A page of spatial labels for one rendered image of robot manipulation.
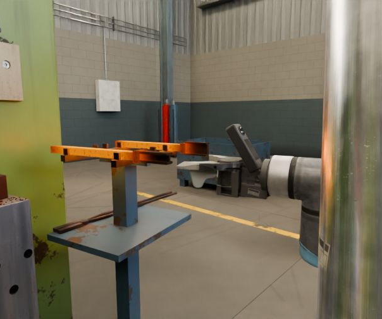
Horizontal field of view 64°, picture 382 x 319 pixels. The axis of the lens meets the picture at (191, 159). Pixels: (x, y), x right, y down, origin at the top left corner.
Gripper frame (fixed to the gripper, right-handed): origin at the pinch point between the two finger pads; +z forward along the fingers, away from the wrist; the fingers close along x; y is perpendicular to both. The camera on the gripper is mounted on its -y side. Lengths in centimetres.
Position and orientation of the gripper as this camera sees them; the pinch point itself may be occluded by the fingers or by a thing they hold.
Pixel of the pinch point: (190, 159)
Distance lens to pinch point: 76.5
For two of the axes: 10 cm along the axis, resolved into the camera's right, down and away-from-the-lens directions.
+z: -8.8, -0.7, 4.7
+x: 4.8, -1.3, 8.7
